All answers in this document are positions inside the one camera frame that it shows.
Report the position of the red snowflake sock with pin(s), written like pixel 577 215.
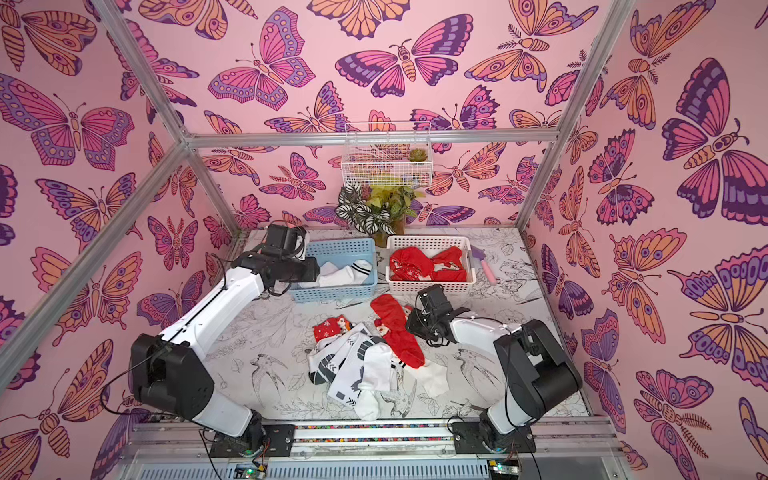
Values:
pixel 331 328

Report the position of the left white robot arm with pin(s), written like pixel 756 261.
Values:
pixel 168 371

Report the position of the white plastic basket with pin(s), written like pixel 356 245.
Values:
pixel 431 246

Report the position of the white sock chevron pattern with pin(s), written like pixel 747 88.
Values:
pixel 356 366

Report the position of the potted green leafy plant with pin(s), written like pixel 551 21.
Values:
pixel 377 211

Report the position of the white wire wall basket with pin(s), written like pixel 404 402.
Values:
pixel 375 153

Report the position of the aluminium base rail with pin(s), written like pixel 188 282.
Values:
pixel 554 448

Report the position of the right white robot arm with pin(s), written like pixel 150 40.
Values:
pixel 538 373

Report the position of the small succulent in basket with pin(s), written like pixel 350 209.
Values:
pixel 418 155

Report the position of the white ankle sock black stripes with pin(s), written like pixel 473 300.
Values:
pixel 432 377

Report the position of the light blue plastic basket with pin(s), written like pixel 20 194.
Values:
pixel 340 252

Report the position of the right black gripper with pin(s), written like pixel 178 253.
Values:
pixel 421 321

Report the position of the red santa face sock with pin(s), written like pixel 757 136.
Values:
pixel 448 267

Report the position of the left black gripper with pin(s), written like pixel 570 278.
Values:
pixel 312 264

